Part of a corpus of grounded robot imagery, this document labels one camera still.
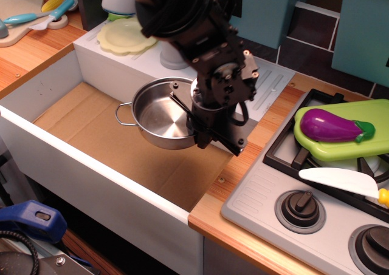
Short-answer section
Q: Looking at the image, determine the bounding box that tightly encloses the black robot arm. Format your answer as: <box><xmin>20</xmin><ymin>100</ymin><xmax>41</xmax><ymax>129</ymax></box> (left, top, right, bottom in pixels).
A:
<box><xmin>135</xmin><ymin>0</ymin><xmax>258</xmax><ymax>155</ymax></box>

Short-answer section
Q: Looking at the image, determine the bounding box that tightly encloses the blue clamp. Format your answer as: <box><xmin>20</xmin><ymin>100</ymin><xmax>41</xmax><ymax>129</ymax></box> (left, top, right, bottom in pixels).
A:
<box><xmin>1</xmin><ymin>200</ymin><xmax>67</xmax><ymax>244</ymax></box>

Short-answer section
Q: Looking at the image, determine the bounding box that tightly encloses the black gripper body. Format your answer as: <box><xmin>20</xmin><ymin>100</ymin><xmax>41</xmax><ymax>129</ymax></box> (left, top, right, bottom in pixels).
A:
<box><xmin>170</xmin><ymin>80</ymin><xmax>247</xmax><ymax>156</ymax></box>

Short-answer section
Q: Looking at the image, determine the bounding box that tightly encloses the white toy sink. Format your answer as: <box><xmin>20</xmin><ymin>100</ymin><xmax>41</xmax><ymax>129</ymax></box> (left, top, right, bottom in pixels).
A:
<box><xmin>0</xmin><ymin>16</ymin><xmax>297</xmax><ymax>275</ymax></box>

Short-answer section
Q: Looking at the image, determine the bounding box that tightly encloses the green cutting board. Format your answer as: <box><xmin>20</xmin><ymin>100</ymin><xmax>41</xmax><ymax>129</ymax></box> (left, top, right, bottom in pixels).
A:
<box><xmin>294</xmin><ymin>99</ymin><xmax>388</xmax><ymax>161</ymax></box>

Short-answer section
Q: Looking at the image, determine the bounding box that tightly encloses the grey toy faucet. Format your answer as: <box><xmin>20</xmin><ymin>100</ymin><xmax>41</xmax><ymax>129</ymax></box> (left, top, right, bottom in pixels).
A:
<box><xmin>160</xmin><ymin>42</ymin><xmax>188</xmax><ymax>70</ymax></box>

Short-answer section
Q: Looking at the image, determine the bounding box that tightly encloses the white green bottle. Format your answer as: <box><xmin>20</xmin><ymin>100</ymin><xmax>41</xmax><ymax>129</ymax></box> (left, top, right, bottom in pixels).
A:
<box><xmin>102</xmin><ymin>0</ymin><xmax>136</xmax><ymax>21</ymax></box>

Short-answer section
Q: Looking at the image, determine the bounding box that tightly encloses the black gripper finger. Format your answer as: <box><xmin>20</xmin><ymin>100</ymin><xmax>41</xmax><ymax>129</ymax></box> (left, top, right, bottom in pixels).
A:
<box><xmin>195</xmin><ymin>132</ymin><xmax>212</xmax><ymax>149</ymax></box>
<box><xmin>185</xmin><ymin>117</ymin><xmax>197</xmax><ymax>136</ymax></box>

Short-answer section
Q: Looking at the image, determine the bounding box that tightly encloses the grey metal bracket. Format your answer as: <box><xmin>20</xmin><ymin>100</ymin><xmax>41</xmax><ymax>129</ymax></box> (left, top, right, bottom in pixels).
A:
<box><xmin>18</xmin><ymin>253</ymin><xmax>101</xmax><ymax>275</ymax></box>

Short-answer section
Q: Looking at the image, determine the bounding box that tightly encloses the pale yellow plate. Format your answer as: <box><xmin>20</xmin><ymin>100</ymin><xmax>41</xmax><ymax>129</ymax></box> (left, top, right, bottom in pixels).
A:
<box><xmin>97</xmin><ymin>18</ymin><xmax>157</xmax><ymax>56</ymax></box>

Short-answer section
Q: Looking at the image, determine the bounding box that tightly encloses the purple toy eggplant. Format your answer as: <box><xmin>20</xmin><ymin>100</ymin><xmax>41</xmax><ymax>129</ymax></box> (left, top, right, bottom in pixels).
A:
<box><xmin>300</xmin><ymin>108</ymin><xmax>376</xmax><ymax>143</ymax></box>

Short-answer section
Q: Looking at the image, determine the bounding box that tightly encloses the yellow toy corn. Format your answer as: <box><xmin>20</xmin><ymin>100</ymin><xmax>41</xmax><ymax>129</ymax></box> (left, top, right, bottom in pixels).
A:
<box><xmin>41</xmin><ymin>0</ymin><xmax>64</xmax><ymax>13</ymax></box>

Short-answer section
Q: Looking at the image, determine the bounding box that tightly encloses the beige cutting board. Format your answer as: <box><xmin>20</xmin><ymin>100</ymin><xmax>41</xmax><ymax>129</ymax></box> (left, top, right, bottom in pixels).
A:
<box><xmin>0</xmin><ymin>0</ymin><xmax>69</xmax><ymax>48</ymax></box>

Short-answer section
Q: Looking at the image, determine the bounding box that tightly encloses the teal bin centre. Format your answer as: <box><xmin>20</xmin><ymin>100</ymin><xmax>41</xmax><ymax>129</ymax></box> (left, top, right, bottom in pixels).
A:
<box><xmin>230</xmin><ymin>0</ymin><xmax>306</xmax><ymax>49</ymax></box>

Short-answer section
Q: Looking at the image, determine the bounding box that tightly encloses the white toy knife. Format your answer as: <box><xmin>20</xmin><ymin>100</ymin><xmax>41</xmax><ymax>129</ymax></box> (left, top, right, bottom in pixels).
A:
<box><xmin>298</xmin><ymin>168</ymin><xmax>388</xmax><ymax>207</ymax></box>

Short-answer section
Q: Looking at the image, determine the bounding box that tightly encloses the blue handled spoon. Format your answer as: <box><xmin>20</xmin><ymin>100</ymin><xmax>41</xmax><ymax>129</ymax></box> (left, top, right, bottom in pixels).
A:
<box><xmin>3</xmin><ymin>0</ymin><xmax>78</xmax><ymax>25</ymax></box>

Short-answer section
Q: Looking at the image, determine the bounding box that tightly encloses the blue handled white spatula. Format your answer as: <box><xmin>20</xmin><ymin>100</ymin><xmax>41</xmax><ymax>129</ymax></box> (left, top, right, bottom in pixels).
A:
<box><xmin>29</xmin><ymin>0</ymin><xmax>75</xmax><ymax>30</ymax></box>

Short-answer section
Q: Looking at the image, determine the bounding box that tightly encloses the black stove knob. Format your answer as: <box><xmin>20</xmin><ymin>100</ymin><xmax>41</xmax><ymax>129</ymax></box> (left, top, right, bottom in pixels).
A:
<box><xmin>274</xmin><ymin>190</ymin><xmax>326</xmax><ymax>235</ymax></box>
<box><xmin>348</xmin><ymin>225</ymin><xmax>388</xmax><ymax>274</ymax></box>

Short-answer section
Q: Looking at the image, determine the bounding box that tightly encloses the black left stove knob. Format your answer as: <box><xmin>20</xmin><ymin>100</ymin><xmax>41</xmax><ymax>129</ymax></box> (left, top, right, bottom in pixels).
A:
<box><xmin>274</xmin><ymin>190</ymin><xmax>326</xmax><ymax>235</ymax></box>

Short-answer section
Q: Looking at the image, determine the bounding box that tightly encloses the grey toy stove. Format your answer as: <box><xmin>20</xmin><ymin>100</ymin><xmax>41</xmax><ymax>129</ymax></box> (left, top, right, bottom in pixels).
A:
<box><xmin>221</xmin><ymin>90</ymin><xmax>388</xmax><ymax>274</ymax></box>

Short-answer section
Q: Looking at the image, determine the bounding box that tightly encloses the teal bin right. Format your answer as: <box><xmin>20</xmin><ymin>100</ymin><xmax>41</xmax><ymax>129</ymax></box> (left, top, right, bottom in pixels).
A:
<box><xmin>332</xmin><ymin>0</ymin><xmax>388</xmax><ymax>87</ymax></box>

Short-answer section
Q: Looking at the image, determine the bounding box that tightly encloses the black right stove knob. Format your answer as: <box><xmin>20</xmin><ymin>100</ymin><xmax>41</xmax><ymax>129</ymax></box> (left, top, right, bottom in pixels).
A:
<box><xmin>348</xmin><ymin>225</ymin><xmax>388</xmax><ymax>274</ymax></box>

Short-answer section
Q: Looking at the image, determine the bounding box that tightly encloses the teal bin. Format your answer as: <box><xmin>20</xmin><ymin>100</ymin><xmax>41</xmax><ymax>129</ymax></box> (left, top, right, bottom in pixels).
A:
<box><xmin>230</xmin><ymin>0</ymin><xmax>306</xmax><ymax>49</ymax></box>
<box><xmin>332</xmin><ymin>0</ymin><xmax>388</xmax><ymax>87</ymax></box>

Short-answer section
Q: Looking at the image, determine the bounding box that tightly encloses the black braided cable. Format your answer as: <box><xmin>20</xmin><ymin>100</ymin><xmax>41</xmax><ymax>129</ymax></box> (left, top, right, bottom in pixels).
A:
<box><xmin>0</xmin><ymin>229</ymin><xmax>40</xmax><ymax>275</ymax></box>

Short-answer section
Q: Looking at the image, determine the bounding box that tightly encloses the small steel pot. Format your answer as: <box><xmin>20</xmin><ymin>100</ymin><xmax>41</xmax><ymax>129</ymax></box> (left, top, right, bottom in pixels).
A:
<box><xmin>115</xmin><ymin>77</ymin><xmax>196</xmax><ymax>150</ymax></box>

